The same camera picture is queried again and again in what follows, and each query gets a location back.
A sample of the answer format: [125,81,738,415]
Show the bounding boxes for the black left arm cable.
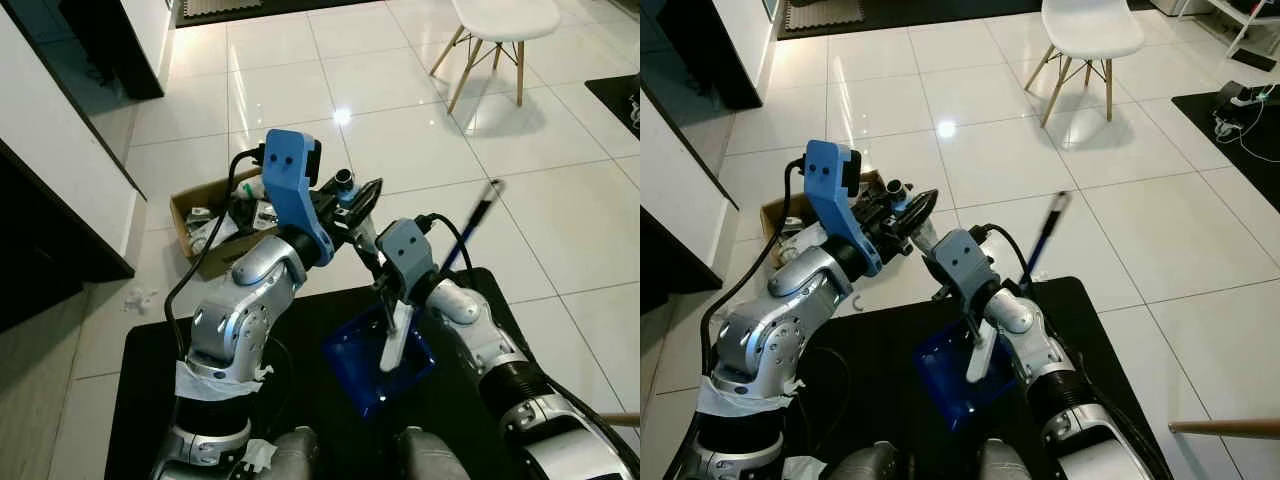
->
[163,148,267,363]
[699,158,809,376]

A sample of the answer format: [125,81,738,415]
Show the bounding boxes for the grey robot right leg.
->
[974,440,1033,480]
[394,427,473,480]

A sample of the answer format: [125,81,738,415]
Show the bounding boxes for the grey-blue right wrist camera mount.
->
[376,218,439,303]
[931,228,1002,313]

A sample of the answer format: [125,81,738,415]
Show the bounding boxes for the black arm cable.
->
[699,158,809,376]
[414,212,475,273]
[163,148,267,363]
[978,224,1031,286]

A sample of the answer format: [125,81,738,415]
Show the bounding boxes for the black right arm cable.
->
[978,224,1031,286]
[414,212,475,273]

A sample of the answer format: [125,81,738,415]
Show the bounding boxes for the small black rug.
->
[584,74,641,138]
[1171,84,1280,213]

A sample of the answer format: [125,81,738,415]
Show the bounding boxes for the large black floor mat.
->
[658,277,1169,480]
[104,267,603,480]

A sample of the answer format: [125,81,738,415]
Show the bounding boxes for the grey robot left leg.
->
[252,427,323,480]
[828,440,898,480]

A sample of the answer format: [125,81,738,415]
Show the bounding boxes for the white chair wooden legs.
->
[1024,0,1147,129]
[429,0,564,114]

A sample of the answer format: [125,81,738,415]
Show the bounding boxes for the grey robot leg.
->
[252,427,323,480]
[394,427,473,480]
[974,440,1033,480]
[828,440,898,480]

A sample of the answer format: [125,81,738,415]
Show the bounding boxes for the white counter cabinet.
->
[0,0,149,336]
[640,82,742,317]

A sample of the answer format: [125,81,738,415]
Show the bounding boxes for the tall black cabinet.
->
[655,0,782,112]
[57,0,179,102]

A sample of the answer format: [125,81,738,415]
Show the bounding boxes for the grey door mat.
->
[784,0,867,30]
[181,0,264,19]

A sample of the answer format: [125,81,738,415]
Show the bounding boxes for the brown cardboard box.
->
[761,170,885,269]
[169,168,293,280]

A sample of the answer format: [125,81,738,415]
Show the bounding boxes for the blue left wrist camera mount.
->
[802,140,884,279]
[261,128,337,267]

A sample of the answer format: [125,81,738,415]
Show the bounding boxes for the white cable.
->
[1214,112,1280,169]

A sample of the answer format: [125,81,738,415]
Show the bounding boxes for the blue long-handled dustpan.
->
[911,190,1073,434]
[322,180,506,420]

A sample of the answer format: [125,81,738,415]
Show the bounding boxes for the white shelf rack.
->
[1178,0,1280,73]

